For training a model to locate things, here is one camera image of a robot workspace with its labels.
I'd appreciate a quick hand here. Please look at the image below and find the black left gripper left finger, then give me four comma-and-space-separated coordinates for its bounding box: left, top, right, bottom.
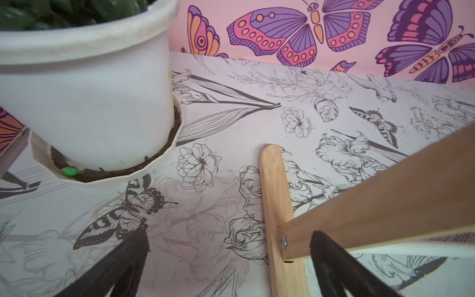
57, 230, 149, 297

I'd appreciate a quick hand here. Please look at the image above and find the potted green plant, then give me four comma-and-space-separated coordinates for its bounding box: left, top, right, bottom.
1, 1, 181, 186

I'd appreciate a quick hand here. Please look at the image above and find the wooden hanging rack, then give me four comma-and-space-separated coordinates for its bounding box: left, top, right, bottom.
259, 125, 475, 297

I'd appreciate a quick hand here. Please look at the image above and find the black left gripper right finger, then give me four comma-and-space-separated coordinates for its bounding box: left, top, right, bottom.
309, 231, 399, 297

